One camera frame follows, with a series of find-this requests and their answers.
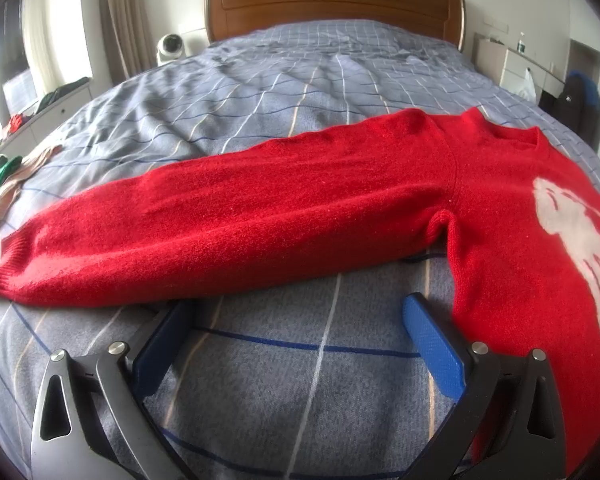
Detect red item on cabinet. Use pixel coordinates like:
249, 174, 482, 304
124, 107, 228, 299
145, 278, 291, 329
7, 114, 28, 134

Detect white window-side cabinet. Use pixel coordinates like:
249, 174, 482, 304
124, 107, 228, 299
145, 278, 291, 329
0, 78, 92, 158

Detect white nightstand dresser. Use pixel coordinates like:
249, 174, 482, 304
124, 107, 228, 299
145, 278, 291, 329
472, 32, 564, 103

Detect white round fan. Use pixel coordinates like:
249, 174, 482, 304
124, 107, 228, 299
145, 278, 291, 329
156, 34, 185, 66

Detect red knit sweater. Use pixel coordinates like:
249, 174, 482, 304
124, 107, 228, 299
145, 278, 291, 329
0, 108, 600, 469

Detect beige curtain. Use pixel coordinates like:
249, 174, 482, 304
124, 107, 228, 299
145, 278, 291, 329
100, 0, 156, 84

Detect dark clothes on cabinet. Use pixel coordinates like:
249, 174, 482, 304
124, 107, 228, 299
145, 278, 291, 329
35, 77, 91, 114

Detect black and blue jacket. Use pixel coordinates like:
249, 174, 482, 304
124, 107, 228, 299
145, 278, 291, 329
540, 70, 600, 152

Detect white plastic bag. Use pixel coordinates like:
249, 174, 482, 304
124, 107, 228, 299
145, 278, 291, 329
515, 67, 538, 104

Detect green and beige clothes pile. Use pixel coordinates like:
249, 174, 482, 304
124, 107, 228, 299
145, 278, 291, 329
0, 144, 62, 223

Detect brown wooden headboard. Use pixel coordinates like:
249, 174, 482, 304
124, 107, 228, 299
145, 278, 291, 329
204, 0, 466, 50

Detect small bottle on nightstand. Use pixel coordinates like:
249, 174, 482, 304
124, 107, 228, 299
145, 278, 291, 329
516, 32, 526, 53

